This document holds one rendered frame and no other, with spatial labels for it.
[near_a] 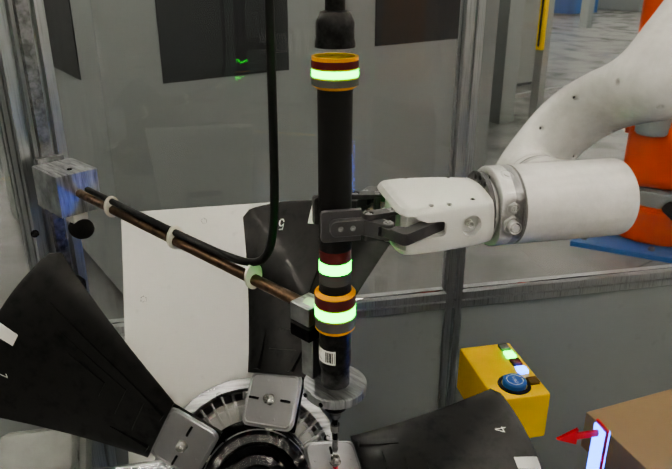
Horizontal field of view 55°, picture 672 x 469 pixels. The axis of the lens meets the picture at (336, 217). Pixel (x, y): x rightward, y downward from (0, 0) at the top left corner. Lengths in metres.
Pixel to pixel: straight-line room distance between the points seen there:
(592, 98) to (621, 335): 1.20
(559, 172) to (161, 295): 0.63
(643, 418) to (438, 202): 0.76
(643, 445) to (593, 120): 0.63
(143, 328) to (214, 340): 0.11
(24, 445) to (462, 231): 0.64
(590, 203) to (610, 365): 1.26
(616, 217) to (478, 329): 0.99
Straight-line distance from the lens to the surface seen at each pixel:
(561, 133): 0.80
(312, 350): 0.73
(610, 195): 0.72
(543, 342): 1.78
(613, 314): 1.84
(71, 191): 1.13
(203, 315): 1.05
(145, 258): 1.08
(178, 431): 0.80
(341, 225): 0.62
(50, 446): 0.98
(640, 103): 0.74
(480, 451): 0.88
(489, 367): 1.21
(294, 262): 0.84
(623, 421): 1.28
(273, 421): 0.81
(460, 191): 0.66
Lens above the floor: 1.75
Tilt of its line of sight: 22 degrees down
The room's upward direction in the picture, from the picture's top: straight up
